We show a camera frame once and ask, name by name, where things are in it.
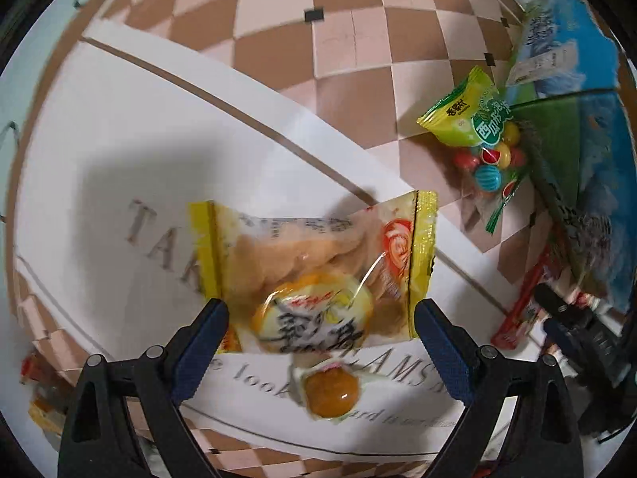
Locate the small orange wrapped candy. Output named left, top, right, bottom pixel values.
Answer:
left=291, top=358, right=371, bottom=421

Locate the green candy bag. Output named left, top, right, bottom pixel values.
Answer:
left=417, top=66, right=529, bottom=234

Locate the checkered tablecloth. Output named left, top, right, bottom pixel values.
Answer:
left=10, top=0, right=598, bottom=478

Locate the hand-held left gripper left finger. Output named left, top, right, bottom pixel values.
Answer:
left=59, top=299, right=230, bottom=478

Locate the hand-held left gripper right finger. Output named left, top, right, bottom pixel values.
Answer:
left=415, top=299, right=580, bottom=478

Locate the orange yellow packet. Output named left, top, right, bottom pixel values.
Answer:
left=20, top=351, right=68, bottom=434

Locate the yellow bread packet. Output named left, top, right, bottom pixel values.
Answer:
left=189, top=190, right=439, bottom=355

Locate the red rectangular snack packet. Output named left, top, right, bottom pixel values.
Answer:
left=490, top=244, right=553, bottom=349

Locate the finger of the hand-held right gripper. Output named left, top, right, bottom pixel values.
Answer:
left=535, top=285, right=600, bottom=322

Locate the printed cardboard box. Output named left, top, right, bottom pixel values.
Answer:
left=505, top=0, right=635, bottom=312

